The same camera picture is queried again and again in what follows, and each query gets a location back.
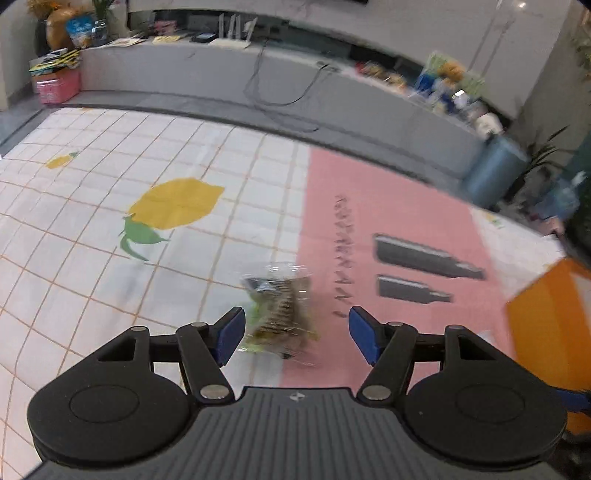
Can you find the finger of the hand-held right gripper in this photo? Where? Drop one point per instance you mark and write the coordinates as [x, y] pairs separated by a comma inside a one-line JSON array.
[[573, 399]]

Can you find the pink card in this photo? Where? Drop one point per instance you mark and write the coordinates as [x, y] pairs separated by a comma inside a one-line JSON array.
[[165, 26]]

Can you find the lemon print checked tablecloth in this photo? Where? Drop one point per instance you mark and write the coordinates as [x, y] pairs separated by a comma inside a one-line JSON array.
[[92, 254]]

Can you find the blue snack bag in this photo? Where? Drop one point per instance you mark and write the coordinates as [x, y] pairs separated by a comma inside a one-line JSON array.
[[79, 31]]

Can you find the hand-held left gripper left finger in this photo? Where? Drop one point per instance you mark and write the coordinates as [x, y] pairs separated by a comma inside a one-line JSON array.
[[231, 333]]

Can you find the blue printed box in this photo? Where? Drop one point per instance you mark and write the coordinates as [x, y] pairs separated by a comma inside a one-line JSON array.
[[425, 86]]

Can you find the green plant in glass vase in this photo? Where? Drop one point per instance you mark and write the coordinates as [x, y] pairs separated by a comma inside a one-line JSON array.
[[102, 23]]

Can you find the white router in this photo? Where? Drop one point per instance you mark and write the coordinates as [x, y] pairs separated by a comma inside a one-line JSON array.
[[235, 37]]

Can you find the brown teddy bear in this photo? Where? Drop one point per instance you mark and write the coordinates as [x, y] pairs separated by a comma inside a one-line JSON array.
[[450, 71]]

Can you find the blue pedal trash can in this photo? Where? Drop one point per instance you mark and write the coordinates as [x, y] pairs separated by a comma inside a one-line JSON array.
[[494, 170]]

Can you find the dried yellow flowers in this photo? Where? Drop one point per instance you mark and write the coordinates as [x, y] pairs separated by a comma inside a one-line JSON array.
[[41, 4]]

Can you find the black vase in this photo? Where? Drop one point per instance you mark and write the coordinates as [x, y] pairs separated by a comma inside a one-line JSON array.
[[40, 37]]

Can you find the loose white papers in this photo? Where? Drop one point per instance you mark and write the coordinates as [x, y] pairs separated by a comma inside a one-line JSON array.
[[122, 42]]

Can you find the yellow paper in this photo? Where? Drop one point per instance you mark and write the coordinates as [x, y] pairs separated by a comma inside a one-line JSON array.
[[166, 39]]

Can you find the green ivy plant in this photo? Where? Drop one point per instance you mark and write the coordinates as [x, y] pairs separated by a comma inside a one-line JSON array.
[[582, 50]]

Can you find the blue water jug with pump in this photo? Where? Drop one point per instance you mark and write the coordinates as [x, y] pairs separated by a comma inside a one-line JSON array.
[[561, 198]]

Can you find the dark olive snack packet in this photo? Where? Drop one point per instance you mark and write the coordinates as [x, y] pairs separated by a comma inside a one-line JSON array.
[[279, 309]]

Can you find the long-leaf plant in black pot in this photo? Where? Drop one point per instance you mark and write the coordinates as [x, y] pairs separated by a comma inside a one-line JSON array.
[[545, 152]]

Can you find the stack of yellow black booklets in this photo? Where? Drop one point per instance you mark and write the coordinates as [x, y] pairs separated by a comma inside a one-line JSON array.
[[53, 62]]

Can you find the orange cardboard box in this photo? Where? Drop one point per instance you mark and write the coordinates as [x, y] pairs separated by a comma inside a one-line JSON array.
[[549, 323]]

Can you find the pink printed mat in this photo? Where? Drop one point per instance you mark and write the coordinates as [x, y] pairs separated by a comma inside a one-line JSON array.
[[360, 207]]

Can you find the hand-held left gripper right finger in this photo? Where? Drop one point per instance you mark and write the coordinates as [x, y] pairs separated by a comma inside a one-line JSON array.
[[364, 335]]

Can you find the black set-top box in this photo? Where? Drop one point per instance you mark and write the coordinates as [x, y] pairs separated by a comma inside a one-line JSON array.
[[204, 37]]

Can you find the pink storage box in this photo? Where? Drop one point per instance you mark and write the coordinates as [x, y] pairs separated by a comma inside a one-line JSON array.
[[59, 87]]

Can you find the orange gourd vase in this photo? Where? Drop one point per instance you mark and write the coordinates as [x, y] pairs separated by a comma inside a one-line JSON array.
[[59, 27]]

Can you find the long grey television console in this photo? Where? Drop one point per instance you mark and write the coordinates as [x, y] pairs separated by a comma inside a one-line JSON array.
[[207, 74]]

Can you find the pile of small wrapped sweets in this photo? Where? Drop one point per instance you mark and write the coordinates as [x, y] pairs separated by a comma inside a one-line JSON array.
[[383, 74]]

